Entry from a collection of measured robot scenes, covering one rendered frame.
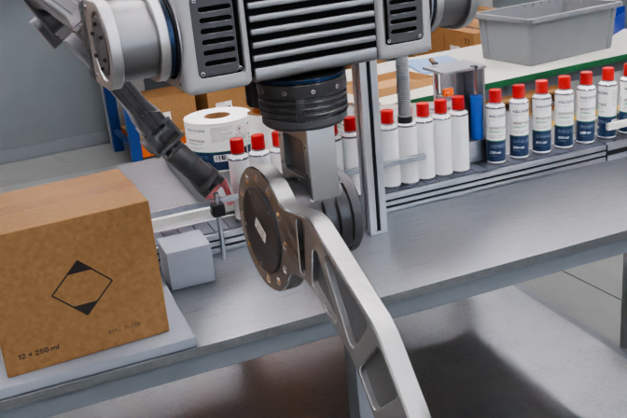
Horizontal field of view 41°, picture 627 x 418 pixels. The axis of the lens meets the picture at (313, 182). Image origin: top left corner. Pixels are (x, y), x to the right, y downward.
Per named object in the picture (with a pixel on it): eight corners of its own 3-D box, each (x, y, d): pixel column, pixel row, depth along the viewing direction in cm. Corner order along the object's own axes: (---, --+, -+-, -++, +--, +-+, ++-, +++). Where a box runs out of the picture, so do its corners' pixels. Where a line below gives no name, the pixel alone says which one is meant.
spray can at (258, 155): (272, 208, 209) (264, 130, 203) (279, 215, 205) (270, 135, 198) (253, 212, 208) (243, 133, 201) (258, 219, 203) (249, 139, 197)
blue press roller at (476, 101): (479, 150, 233) (478, 92, 228) (485, 153, 230) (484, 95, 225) (468, 152, 232) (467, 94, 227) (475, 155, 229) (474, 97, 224)
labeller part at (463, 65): (465, 62, 234) (465, 58, 234) (486, 67, 224) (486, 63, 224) (422, 69, 229) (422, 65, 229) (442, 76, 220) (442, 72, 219)
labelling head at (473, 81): (466, 147, 243) (464, 60, 234) (492, 158, 231) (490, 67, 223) (424, 156, 238) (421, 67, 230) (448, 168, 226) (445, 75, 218)
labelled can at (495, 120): (498, 158, 232) (497, 86, 225) (509, 162, 227) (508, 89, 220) (482, 161, 230) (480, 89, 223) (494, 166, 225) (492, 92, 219)
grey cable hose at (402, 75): (408, 118, 205) (403, 34, 198) (414, 121, 202) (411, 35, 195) (395, 121, 204) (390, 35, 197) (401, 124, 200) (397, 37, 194)
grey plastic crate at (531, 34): (561, 39, 431) (562, -4, 424) (623, 48, 398) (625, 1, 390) (471, 59, 404) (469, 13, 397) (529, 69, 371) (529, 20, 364)
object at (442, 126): (446, 169, 226) (443, 96, 220) (456, 174, 222) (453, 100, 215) (429, 173, 225) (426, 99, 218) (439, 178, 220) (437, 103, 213)
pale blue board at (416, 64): (447, 57, 413) (447, 54, 412) (472, 68, 383) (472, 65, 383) (401, 62, 409) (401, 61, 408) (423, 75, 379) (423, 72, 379)
